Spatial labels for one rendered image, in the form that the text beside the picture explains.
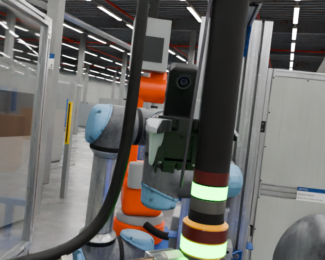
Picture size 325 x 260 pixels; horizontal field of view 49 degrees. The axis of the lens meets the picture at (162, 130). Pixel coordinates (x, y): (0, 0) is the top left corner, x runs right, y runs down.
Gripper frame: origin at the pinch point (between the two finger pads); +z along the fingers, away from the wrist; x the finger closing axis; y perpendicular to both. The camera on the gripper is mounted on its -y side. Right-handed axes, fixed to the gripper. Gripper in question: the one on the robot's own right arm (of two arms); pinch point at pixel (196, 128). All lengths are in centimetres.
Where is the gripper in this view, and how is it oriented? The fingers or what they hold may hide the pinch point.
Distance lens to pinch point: 41.3
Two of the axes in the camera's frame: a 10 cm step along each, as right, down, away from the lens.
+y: -1.1, 9.9, 0.5
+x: -9.9, -1.0, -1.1
